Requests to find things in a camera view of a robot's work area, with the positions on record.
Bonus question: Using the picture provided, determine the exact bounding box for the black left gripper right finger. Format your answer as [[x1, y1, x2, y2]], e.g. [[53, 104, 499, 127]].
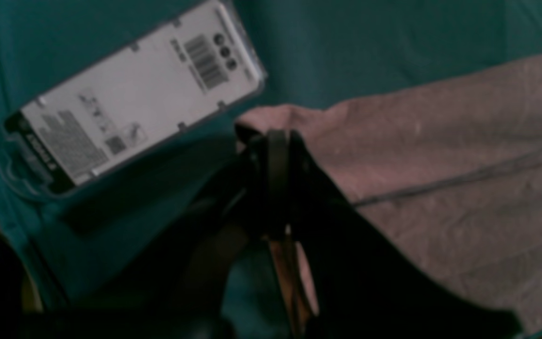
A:
[[290, 131, 523, 339]]

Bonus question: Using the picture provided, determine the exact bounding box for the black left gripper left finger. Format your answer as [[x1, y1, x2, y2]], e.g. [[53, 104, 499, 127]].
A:
[[22, 129, 289, 339]]

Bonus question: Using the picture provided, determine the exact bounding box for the pink T-shirt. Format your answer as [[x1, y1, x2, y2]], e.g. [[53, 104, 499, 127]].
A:
[[235, 54, 542, 334]]

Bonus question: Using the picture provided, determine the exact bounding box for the blue table cloth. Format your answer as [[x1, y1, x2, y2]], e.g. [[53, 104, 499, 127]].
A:
[[0, 0, 542, 339]]

